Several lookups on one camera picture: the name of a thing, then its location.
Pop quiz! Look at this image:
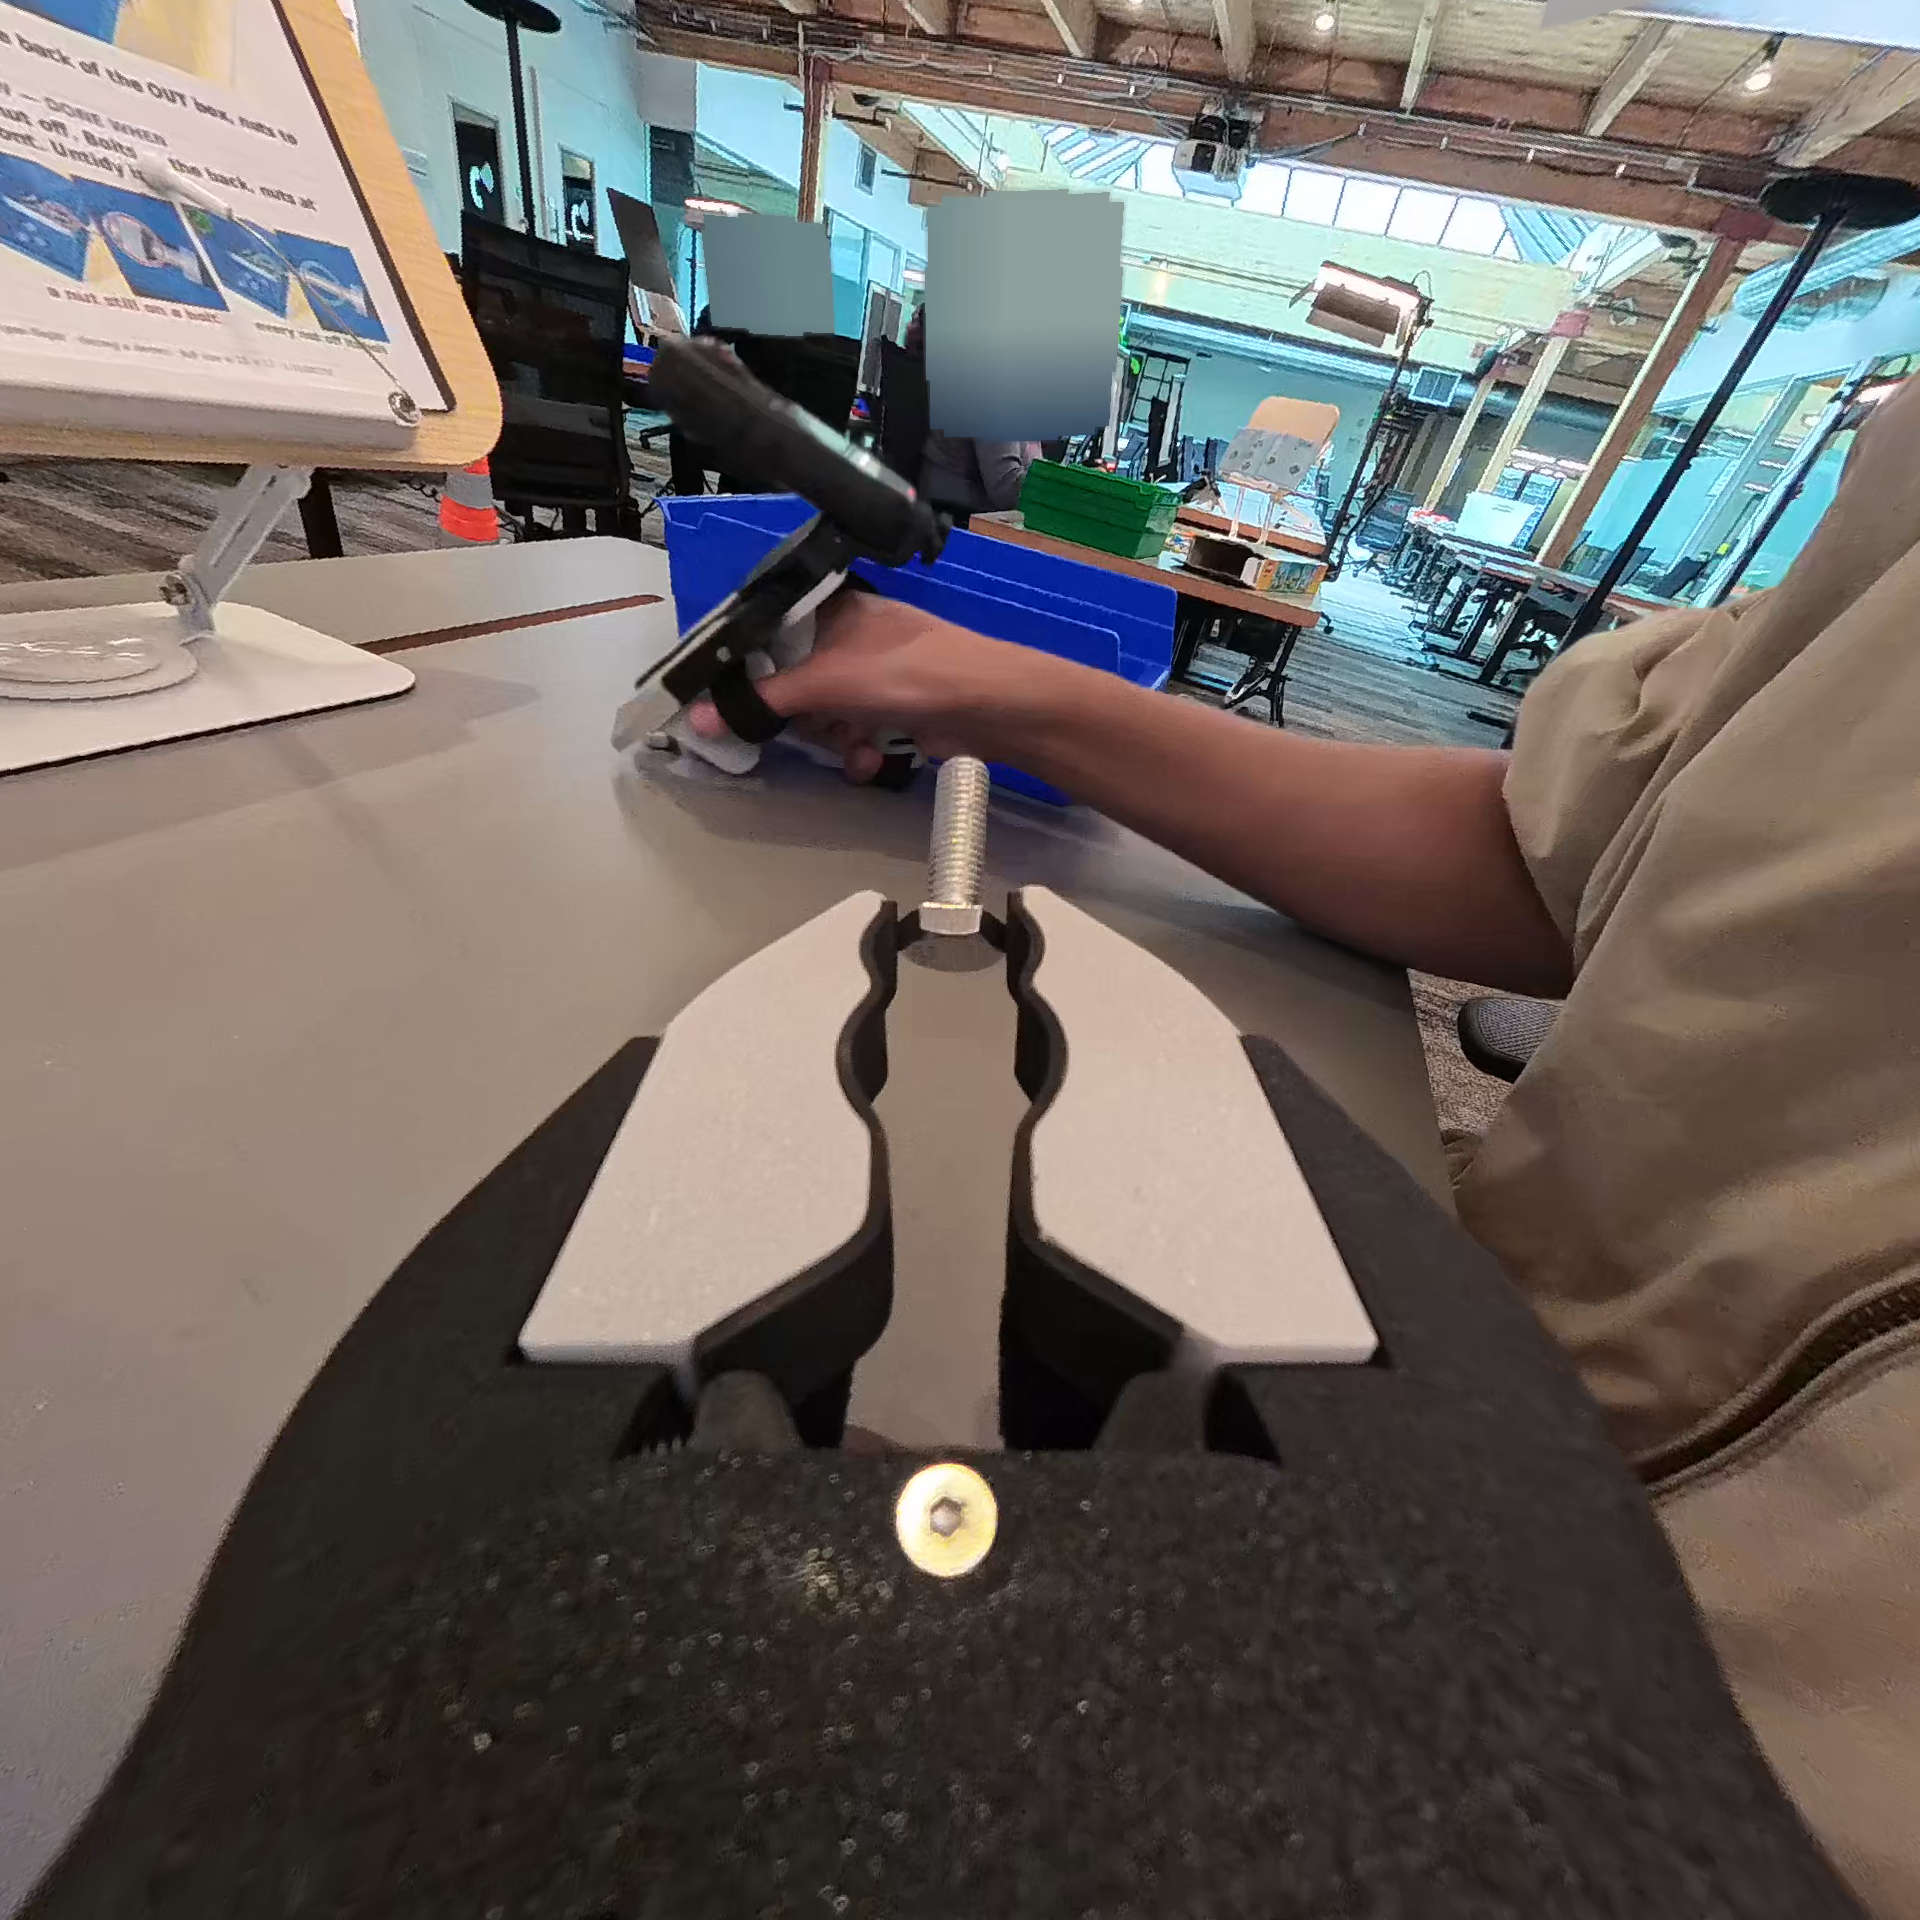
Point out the black mesh office chair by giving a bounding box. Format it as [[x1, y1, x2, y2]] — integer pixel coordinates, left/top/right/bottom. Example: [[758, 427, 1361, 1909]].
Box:
[[460, 217, 641, 544]]

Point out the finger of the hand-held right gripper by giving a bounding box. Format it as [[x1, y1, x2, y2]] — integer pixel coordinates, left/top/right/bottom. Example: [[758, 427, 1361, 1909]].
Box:
[[667, 715, 778, 784], [613, 542, 856, 752]]

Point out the blue plastic bin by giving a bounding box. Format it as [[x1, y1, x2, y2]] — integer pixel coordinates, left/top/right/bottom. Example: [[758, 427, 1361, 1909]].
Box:
[[660, 489, 1184, 810]]

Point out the black floor lamp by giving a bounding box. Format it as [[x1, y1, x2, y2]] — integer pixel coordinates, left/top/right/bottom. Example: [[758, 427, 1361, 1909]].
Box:
[[1554, 166, 1920, 662], [467, 0, 569, 244]]

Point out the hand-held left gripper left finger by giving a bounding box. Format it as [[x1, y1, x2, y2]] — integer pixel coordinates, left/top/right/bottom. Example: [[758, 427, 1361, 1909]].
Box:
[[517, 890, 906, 1414]]

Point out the instruction board on white stand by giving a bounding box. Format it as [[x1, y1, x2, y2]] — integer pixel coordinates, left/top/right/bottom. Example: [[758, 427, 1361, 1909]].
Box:
[[0, 0, 506, 780]]

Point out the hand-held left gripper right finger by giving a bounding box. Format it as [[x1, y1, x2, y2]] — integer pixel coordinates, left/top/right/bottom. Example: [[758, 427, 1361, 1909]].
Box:
[[1000, 882, 1386, 1414]]

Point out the person's right hand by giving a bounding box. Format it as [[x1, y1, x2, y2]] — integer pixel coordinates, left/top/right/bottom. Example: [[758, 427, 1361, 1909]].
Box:
[[752, 590, 1011, 790]]

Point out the steel hex bolt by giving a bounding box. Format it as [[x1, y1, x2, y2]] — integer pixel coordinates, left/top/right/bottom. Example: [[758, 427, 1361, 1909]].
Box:
[[918, 754, 1000, 945]]

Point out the green crate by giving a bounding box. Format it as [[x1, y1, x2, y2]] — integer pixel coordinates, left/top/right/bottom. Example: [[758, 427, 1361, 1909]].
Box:
[[1022, 459, 1194, 569]]

